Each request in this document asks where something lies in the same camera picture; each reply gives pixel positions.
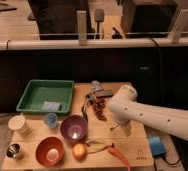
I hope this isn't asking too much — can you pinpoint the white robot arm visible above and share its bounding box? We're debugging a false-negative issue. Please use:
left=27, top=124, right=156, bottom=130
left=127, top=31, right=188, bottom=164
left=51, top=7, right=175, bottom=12
left=107, top=85, right=188, bottom=141

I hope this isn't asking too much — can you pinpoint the orange carrot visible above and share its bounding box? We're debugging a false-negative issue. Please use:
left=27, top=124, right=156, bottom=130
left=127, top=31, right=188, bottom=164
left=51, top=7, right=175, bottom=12
left=108, top=147, right=131, bottom=171

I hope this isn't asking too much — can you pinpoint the blue device on floor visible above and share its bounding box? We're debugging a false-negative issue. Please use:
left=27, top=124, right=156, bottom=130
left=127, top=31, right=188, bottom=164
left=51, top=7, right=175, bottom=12
left=148, top=136, right=166, bottom=157

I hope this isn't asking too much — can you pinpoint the banana peel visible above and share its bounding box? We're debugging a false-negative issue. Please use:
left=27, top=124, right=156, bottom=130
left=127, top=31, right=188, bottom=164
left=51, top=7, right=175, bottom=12
left=85, top=140, right=113, bottom=154

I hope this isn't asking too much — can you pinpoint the dark rectangular block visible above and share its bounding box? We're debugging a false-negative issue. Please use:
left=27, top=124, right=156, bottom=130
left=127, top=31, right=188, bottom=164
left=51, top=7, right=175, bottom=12
left=95, top=89, right=114, bottom=98

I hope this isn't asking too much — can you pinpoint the yellow red apple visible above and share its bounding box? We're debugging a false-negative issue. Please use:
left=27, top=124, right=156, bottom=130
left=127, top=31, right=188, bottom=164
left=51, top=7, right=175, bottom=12
left=72, top=143, right=87, bottom=159

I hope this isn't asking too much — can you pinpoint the crumpled clear plastic wrapper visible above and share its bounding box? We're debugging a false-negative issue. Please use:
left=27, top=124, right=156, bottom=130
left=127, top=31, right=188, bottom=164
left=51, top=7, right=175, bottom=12
left=91, top=80, right=103, bottom=92

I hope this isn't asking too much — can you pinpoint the purple bowl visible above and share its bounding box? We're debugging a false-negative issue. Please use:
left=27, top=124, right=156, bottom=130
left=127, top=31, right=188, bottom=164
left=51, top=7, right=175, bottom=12
left=60, top=115, right=88, bottom=141

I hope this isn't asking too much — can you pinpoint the small blue cup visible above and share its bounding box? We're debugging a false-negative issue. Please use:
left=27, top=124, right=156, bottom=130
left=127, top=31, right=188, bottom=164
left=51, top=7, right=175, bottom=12
left=44, top=113, right=58, bottom=129

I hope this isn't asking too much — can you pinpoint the red bowl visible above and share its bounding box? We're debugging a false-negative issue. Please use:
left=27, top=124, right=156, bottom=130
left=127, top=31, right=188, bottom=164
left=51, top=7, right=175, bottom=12
left=35, top=137, right=65, bottom=167

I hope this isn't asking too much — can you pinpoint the green plastic tray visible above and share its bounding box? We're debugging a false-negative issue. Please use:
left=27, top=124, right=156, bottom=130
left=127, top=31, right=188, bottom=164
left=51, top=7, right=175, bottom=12
left=16, top=79, right=74, bottom=115

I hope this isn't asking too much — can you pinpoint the white paper cup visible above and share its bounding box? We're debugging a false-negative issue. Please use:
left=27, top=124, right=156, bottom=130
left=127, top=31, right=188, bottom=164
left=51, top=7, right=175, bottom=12
left=8, top=114, right=30, bottom=136

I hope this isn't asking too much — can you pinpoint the steel metal cup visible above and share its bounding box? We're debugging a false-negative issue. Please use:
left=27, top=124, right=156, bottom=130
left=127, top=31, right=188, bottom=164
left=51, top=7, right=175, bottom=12
left=6, top=143, right=24, bottom=160

